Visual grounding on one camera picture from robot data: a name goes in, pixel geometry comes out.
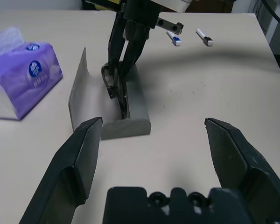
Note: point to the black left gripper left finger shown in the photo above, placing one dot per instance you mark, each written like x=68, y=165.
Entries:
x=67, y=163

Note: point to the purple tissue box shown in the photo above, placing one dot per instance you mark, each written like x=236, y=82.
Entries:
x=25, y=79

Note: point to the white marker blue cap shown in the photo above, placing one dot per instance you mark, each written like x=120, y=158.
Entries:
x=175, y=39

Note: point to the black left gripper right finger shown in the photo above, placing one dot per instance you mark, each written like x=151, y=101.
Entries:
x=242, y=163

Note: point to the black sunglasses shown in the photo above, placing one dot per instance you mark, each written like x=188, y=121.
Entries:
x=119, y=98

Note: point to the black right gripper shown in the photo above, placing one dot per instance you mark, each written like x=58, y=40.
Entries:
x=140, y=11

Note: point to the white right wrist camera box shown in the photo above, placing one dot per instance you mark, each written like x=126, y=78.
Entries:
x=177, y=5

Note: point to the white marker black cap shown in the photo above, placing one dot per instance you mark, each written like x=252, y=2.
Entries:
x=205, y=38

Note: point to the grey glasses case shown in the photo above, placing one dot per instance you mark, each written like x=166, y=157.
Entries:
x=135, y=109

